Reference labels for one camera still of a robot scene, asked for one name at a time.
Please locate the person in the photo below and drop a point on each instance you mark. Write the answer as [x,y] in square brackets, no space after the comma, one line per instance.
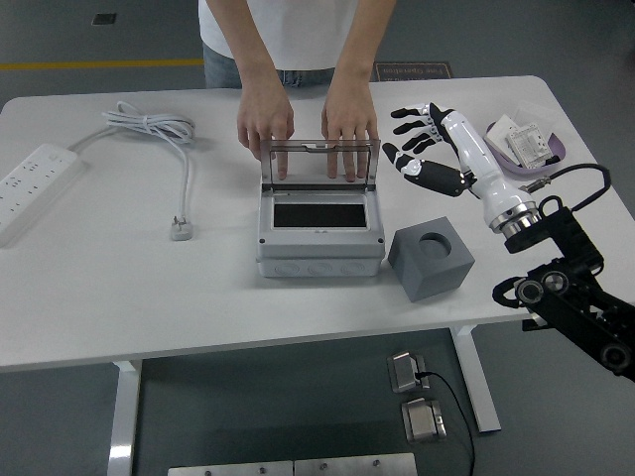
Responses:
[297,35]

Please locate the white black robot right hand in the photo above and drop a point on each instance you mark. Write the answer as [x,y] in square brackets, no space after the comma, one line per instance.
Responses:
[471,149]

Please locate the purple tray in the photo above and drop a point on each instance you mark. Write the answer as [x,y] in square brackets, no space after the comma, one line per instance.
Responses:
[558,146]

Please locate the white socket module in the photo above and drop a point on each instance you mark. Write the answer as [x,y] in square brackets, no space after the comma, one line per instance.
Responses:
[528,141]

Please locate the grey plastic junction box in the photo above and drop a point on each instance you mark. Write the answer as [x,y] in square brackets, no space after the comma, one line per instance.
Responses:
[317,248]

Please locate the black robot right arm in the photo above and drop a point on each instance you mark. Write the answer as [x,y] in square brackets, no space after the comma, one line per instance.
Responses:
[570,282]

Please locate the grey block holder with hole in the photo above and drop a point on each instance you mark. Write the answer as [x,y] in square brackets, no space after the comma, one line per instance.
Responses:
[431,282]

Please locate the transparent hinged box lid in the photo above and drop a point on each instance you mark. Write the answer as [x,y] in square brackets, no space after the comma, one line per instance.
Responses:
[302,171]

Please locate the white power strip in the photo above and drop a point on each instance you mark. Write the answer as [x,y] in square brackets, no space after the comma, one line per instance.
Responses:
[35,178]

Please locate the person's right hand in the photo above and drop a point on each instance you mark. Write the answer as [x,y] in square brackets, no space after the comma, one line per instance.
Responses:
[265,119]

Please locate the person's right forearm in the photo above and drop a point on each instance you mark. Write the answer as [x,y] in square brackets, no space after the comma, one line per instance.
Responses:
[250,44]

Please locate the open metal floor socket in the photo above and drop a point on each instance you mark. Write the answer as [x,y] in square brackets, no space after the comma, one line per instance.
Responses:
[422,420]
[404,372]

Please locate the small white carton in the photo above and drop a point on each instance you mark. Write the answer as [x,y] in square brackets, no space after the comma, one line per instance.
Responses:
[498,131]

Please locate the black desk control panel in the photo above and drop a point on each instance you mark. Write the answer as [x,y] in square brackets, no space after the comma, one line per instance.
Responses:
[531,325]

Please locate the dark square floor cover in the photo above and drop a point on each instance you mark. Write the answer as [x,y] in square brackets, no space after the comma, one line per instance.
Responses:
[104,19]

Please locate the small black item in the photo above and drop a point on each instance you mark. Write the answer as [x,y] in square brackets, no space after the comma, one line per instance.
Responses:
[553,159]

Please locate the person's left hand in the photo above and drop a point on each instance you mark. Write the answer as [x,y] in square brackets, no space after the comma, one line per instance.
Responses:
[349,119]

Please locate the white table leg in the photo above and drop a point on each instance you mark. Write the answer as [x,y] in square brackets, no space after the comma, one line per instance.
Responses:
[124,411]
[478,382]

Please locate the clear plastic bag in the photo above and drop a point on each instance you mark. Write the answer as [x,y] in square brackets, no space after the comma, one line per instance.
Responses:
[536,111]

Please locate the metal floor plate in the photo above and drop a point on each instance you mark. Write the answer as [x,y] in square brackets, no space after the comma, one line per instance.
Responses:
[354,465]
[230,469]

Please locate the dark floor sign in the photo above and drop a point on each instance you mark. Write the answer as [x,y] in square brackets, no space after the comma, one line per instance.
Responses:
[414,71]

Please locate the person's left forearm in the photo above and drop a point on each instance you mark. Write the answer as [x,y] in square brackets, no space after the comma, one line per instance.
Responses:
[362,44]

